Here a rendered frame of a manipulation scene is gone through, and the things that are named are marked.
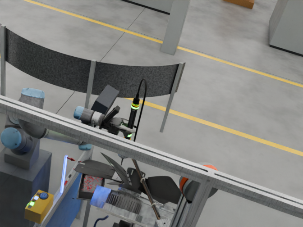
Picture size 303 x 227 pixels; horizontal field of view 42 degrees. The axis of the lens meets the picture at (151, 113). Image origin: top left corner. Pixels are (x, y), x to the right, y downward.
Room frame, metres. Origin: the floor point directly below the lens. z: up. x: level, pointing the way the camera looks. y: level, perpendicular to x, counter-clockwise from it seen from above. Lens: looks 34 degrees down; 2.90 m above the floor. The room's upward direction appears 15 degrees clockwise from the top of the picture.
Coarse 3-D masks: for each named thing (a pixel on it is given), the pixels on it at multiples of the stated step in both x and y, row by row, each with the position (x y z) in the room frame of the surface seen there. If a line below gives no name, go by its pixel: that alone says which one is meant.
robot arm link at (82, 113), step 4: (76, 108) 1.78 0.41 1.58; (80, 108) 1.78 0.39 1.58; (84, 108) 1.79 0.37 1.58; (76, 112) 1.76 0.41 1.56; (80, 112) 1.76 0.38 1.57; (84, 112) 1.76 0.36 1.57; (88, 112) 1.77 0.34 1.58; (92, 112) 1.78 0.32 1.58; (76, 116) 1.75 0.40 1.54; (80, 116) 1.75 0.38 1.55; (84, 116) 1.75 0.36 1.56; (88, 116) 1.75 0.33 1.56; (84, 120) 1.75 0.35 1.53; (88, 120) 1.74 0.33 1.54
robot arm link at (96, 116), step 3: (93, 114) 1.76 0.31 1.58; (96, 114) 1.77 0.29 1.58; (99, 114) 1.77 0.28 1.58; (93, 117) 1.75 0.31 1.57; (96, 117) 1.75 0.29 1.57; (99, 117) 1.76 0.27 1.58; (93, 120) 1.74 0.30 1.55; (96, 120) 1.74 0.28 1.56; (93, 123) 1.74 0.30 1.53; (96, 123) 1.74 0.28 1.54
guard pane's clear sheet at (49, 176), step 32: (0, 128) 1.08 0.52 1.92; (32, 128) 1.06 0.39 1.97; (0, 160) 1.08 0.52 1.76; (32, 160) 1.06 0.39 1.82; (64, 160) 1.05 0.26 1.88; (96, 160) 1.03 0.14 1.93; (128, 160) 1.02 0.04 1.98; (0, 192) 1.08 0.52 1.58; (32, 192) 1.06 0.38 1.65; (64, 192) 1.04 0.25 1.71; (96, 192) 1.03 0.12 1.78; (128, 192) 1.02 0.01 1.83; (160, 192) 1.00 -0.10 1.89; (192, 192) 0.99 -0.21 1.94; (224, 192) 0.98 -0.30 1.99; (0, 224) 1.08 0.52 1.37; (32, 224) 1.06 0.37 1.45; (64, 224) 1.04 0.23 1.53; (96, 224) 1.03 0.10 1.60; (128, 224) 1.01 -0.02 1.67; (160, 224) 1.00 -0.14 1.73; (224, 224) 0.97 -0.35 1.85; (256, 224) 0.96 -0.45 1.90; (288, 224) 0.95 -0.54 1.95
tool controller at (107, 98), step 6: (102, 90) 2.58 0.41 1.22; (108, 90) 2.55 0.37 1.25; (114, 90) 2.59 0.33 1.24; (102, 96) 2.45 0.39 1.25; (108, 96) 2.48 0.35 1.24; (114, 96) 2.52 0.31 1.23; (96, 102) 2.37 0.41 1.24; (102, 102) 2.38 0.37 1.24; (108, 102) 2.41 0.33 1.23; (96, 108) 2.36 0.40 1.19; (102, 108) 2.36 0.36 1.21; (108, 108) 2.37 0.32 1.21
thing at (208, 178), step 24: (0, 96) 1.09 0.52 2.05; (24, 120) 1.05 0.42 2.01; (48, 120) 1.04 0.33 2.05; (72, 120) 1.07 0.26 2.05; (96, 144) 1.02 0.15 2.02; (120, 144) 1.01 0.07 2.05; (168, 168) 0.99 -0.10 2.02; (192, 168) 0.99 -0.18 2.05; (240, 192) 0.96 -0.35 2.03; (264, 192) 0.96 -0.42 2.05; (192, 216) 0.98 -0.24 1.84
